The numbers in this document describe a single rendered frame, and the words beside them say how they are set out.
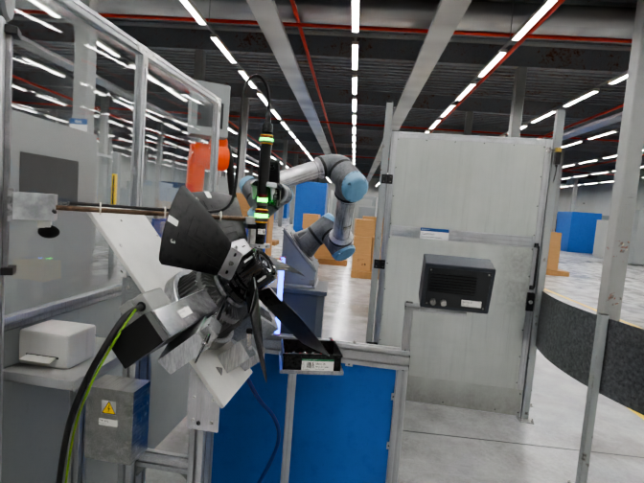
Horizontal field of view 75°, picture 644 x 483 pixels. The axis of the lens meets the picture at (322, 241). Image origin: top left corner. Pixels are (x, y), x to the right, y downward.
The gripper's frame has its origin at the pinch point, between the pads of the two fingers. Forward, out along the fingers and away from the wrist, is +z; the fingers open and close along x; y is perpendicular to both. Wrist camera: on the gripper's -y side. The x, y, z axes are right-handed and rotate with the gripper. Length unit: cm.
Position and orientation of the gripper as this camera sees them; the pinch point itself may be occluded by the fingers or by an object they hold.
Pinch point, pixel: (260, 182)
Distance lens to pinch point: 138.3
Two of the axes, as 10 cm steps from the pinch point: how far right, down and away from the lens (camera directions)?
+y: -0.8, 9.9, 0.7
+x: -9.9, -0.9, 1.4
